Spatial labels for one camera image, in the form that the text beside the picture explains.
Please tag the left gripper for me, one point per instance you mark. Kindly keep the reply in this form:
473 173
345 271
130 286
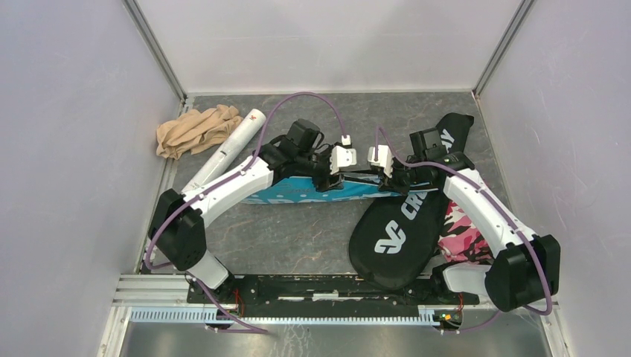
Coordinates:
322 184

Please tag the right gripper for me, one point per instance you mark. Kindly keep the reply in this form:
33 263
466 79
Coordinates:
393 185

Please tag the blue Sport racket bag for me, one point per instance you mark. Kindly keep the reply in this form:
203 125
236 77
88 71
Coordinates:
300 189

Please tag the black Crossway racket bag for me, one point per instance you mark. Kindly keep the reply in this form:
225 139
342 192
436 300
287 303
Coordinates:
396 237

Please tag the white shuttlecock tube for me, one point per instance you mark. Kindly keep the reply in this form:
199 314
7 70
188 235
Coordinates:
226 153

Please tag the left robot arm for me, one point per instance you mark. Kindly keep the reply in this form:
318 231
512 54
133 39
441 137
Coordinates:
180 220

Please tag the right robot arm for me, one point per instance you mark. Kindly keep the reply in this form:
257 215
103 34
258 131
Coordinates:
525 266

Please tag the pink camouflage cloth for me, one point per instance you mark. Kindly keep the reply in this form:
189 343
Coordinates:
460 240

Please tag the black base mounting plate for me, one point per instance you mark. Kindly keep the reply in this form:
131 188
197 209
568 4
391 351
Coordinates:
331 296

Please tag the beige cloth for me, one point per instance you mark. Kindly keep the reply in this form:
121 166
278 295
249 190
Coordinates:
196 131

